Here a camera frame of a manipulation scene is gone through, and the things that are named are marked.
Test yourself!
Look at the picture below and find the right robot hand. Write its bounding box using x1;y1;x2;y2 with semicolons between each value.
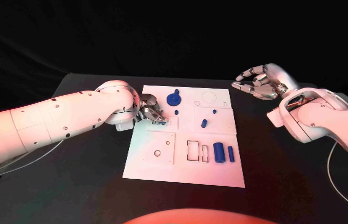
231;63;301;101

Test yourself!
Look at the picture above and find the blue gear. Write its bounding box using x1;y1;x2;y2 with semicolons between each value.
165;93;182;107

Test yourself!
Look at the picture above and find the thick long blue cylinder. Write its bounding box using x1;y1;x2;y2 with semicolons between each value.
212;142;225;164

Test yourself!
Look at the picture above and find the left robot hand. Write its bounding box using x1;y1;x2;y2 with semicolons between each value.
134;93;169;124

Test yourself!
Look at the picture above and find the white task board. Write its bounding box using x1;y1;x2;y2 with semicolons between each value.
122;85;245;188

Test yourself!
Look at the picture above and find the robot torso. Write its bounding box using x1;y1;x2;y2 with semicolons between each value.
122;208;278;224

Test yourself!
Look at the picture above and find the white cable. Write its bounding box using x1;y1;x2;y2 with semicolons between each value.
326;141;348;202
0;152;30;170
0;139;64;176

